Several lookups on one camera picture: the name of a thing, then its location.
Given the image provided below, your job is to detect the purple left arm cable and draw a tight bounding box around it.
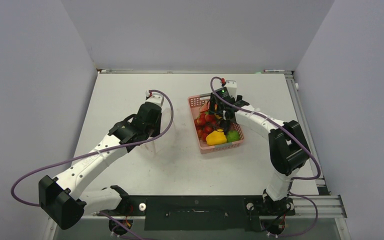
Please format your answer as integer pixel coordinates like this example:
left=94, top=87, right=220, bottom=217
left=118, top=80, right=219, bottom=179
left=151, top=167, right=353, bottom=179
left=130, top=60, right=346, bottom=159
left=10, top=89, right=175, bottom=208

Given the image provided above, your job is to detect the clear zip top bag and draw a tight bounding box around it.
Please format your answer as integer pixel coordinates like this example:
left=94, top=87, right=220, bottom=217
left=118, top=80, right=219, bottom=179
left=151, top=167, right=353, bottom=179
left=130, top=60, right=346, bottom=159
left=139, top=107, right=176, bottom=158

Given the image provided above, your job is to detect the aluminium rail frame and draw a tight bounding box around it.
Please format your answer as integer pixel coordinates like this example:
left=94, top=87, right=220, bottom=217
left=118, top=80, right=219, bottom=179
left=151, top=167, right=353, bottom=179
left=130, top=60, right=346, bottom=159
left=260, top=69, right=351, bottom=240

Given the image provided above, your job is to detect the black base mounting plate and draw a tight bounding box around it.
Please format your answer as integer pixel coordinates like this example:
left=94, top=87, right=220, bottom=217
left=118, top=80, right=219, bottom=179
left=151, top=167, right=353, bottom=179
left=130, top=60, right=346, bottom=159
left=104, top=195, right=296, bottom=232

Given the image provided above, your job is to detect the green lime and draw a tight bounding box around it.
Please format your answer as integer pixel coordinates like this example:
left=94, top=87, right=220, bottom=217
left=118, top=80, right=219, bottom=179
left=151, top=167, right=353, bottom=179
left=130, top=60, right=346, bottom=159
left=225, top=130, right=241, bottom=143

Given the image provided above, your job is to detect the pink plastic basket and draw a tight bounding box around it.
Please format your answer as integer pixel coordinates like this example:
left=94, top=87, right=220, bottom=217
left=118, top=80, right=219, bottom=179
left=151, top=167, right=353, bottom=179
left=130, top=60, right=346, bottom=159
left=187, top=93, right=244, bottom=154

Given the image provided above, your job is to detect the red strawberry cluster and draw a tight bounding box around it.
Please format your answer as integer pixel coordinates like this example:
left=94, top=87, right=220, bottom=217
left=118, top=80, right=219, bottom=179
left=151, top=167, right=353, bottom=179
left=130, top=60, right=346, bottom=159
left=193, top=111, right=222, bottom=143

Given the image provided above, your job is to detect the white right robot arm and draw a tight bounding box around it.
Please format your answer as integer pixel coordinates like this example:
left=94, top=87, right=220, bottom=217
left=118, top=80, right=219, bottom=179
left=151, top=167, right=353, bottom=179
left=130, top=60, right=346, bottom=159
left=209, top=87, right=310, bottom=214

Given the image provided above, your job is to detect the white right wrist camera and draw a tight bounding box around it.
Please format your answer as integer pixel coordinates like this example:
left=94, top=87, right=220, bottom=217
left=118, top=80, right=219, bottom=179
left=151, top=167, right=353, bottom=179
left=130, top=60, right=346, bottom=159
left=221, top=80, right=238, bottom=99

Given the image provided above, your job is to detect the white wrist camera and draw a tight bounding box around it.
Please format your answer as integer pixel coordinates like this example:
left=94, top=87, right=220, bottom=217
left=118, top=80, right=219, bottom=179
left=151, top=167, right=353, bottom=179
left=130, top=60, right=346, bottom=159
left=221, top=80, right=238, bottom=99
left=145, top=90, right=165, bottom=108

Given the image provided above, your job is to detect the yellow bell pepper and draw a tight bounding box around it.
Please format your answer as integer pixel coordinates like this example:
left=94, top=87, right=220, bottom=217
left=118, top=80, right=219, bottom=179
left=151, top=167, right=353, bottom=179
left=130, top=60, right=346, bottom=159
left=205, top=129, right=227, bottom=146

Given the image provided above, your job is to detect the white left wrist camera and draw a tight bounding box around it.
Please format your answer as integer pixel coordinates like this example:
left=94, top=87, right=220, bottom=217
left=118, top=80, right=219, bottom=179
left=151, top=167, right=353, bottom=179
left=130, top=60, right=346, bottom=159
left=145, top=90, right=165, bottom=108

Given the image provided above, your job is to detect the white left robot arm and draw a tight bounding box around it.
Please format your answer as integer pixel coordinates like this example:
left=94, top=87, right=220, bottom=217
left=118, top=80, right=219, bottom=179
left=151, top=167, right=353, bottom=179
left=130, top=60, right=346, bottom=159
left=38, top=96, right=164, bottom=230

